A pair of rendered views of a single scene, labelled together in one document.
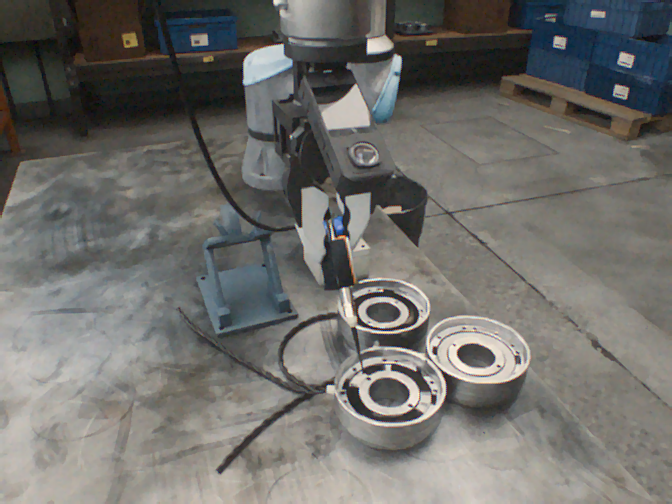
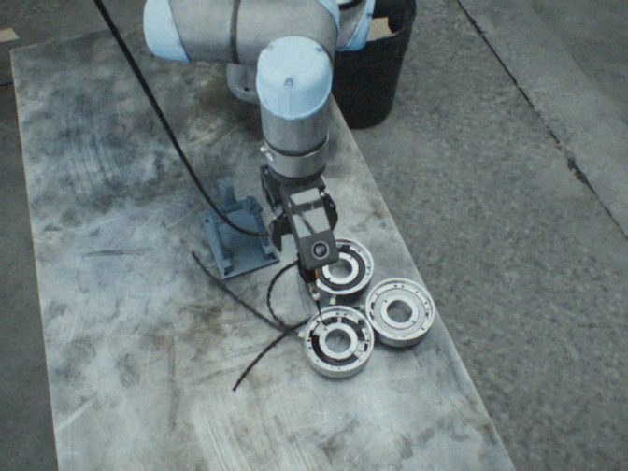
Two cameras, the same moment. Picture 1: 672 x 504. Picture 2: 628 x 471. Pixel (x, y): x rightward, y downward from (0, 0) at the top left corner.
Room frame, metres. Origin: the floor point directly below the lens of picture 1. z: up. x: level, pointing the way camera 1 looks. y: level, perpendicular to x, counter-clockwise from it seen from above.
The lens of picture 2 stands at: (-0.01, -0.02, 1.74)
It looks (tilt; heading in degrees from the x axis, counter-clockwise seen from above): 57 degrees down; 2
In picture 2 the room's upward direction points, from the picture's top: 1 degrees counter-clockwise
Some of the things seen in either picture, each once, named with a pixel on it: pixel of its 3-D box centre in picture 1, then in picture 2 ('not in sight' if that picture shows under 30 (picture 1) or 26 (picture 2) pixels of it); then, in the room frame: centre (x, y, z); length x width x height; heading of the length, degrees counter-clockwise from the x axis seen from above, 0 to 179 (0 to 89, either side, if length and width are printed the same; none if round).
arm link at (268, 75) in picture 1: (282, 85); not in sight; (0.97, 0.09, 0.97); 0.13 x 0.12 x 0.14; 85
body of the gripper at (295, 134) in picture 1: (322, 106); (295, 182); (0.50, 0.01, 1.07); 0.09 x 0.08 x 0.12; 23
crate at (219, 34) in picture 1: (196, 31); not in sight; (3.98, 0.95, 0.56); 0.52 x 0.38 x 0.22; 107
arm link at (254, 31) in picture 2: not in sight; (290, 35); (0.59, 0.02, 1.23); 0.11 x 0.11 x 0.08; 85
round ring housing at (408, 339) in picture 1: (383, 317); (340, 270); (0.51, -0.05, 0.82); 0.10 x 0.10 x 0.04
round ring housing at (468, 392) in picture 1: (475, 361); (398, 313); (0.44, -0.14, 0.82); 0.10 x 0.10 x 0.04
